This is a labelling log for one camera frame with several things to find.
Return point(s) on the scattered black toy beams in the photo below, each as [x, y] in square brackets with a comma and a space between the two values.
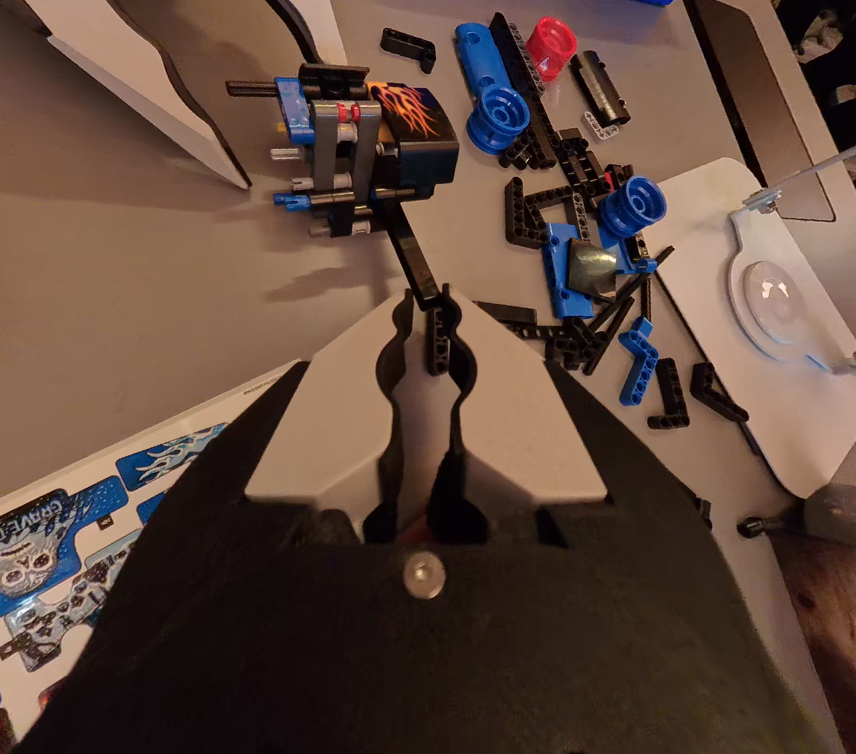
[516, 212]

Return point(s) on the black square panel piece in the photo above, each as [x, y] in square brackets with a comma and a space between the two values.
[592, 266]

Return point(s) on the red toy wheel hub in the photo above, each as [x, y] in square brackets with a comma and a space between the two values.
[552, 49]

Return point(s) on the colourful sticker sheet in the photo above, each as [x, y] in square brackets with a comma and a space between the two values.
[67, 533]

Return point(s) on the light grey angled beam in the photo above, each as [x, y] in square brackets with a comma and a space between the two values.
[598, 125]

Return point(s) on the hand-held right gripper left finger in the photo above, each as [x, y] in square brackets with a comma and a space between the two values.
[321, 433]

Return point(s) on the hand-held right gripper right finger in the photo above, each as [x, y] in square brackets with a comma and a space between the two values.
[528, 433]

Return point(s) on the blue curved panel piece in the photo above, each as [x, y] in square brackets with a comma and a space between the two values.
[478, 52]

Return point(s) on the blue angled beam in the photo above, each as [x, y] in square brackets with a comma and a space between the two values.
[639, 366]

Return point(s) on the grey desk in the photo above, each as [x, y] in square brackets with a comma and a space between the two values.
[167, 299]

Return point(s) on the partly built toy brick model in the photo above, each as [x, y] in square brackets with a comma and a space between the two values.
[408, 119]

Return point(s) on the blue toy wheel hub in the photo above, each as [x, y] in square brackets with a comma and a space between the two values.
[498, 119]
[632, 206]

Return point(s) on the white rounded board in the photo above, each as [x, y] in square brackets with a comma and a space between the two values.
[702, 299]

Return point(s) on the blue toy panel piece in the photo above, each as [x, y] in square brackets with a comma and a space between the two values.
[642, 263]
[558, 293]

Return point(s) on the black curved panel piece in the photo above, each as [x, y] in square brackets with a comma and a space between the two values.
[600, 89]

